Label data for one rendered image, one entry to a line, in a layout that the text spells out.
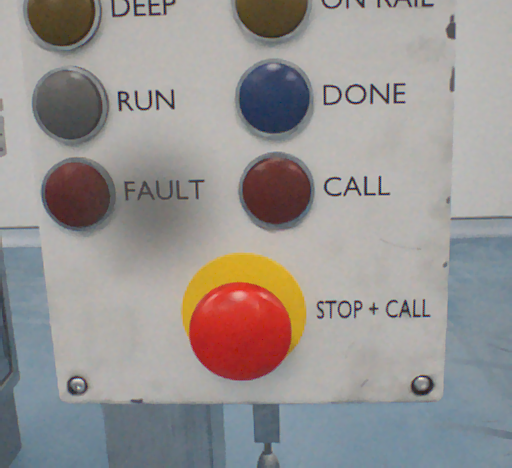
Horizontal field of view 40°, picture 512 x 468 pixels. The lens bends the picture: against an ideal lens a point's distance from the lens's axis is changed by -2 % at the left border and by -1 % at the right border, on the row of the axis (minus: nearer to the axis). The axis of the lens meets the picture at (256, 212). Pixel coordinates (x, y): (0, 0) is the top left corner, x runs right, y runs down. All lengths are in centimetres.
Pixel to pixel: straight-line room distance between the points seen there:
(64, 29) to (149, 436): 22
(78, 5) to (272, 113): 8
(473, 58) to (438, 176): 362
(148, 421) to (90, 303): 11
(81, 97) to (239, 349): 11
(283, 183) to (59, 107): 9
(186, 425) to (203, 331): 13
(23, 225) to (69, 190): 390
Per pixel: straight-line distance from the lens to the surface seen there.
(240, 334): 27
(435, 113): 28
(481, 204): 403
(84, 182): 29
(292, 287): 29
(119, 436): 41
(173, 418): 40
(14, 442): 214
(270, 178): 27
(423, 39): 28
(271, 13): 27
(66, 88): 28
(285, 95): 27
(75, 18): 28
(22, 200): 415
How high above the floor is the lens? 111
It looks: 14 degrees down
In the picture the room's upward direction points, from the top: 2 degrees counter-clockwise
